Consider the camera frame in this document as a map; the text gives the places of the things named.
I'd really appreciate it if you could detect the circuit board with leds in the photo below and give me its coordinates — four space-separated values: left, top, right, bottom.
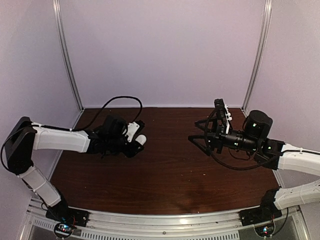
53 223 74 238
254 225 275 238

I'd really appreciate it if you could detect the black braided cable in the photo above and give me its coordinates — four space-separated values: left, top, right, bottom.
32 95 143 132
204 109 276 171

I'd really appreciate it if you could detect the right circuit board with leds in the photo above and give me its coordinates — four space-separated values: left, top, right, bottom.
254 225 275 238

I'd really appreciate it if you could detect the aluminium frame post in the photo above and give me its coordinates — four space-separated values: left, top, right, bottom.
52 0 84 112
241 0 273 116

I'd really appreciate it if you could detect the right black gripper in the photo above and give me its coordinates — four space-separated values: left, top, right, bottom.
188 116 260 157

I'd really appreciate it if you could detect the left circuit board with leds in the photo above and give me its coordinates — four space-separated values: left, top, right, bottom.
53 223 74 238

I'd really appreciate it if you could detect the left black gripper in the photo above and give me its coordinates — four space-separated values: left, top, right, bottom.
107 135 144 158

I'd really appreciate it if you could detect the left black braided cable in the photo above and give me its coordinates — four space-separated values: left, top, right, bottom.
32 95 143 132

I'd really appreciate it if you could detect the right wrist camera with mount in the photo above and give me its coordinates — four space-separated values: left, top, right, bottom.
214 98 233 135

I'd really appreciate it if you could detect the right aluminium frame post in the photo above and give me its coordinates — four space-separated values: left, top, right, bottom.
241 0 273 116

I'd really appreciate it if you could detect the left aluminium frame post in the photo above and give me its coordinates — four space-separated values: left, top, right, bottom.
52 0 84 112

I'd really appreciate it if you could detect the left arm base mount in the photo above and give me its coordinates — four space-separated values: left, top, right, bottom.
45 206 89 227

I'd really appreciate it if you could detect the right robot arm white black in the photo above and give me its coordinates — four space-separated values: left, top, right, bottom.
188 108 320 221

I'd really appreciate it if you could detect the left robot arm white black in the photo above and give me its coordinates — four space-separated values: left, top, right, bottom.
0 115 147 222

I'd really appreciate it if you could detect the white charging case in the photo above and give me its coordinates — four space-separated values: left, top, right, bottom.
135 134 147 146

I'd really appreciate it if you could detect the right black braided cable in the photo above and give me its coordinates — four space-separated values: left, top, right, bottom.
204 109 276 171

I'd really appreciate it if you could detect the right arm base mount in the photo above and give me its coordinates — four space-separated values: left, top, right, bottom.
239 206 282 227

